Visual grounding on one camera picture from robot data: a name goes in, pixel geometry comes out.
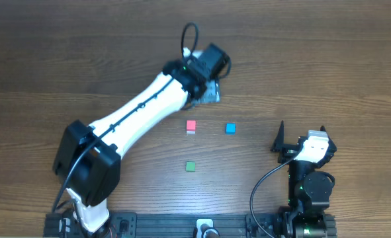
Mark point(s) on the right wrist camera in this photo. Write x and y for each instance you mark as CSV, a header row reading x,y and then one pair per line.
x,y
314,147

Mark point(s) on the blue cube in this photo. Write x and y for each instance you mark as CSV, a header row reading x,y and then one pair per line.
x,y
230,128

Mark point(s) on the red cube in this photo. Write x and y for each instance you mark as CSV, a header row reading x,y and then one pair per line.
x,y
191,126

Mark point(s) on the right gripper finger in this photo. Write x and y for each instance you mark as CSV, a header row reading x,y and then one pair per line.
x,y
280,139
332,148

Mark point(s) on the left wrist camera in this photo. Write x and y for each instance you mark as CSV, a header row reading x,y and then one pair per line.
x,y
211,94

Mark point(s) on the mounting rail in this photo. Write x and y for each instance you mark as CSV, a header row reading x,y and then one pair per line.
x,y
182,225

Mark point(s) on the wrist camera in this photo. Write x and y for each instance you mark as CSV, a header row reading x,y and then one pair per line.
x,y
211,94
314,147

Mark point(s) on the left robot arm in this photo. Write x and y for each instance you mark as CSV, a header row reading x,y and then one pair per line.
x,y
142,109

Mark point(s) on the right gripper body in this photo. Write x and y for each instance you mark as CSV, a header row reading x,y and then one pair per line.
x,y
286,153

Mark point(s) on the green cube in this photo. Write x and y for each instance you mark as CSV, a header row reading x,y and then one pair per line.
x,y
190,166

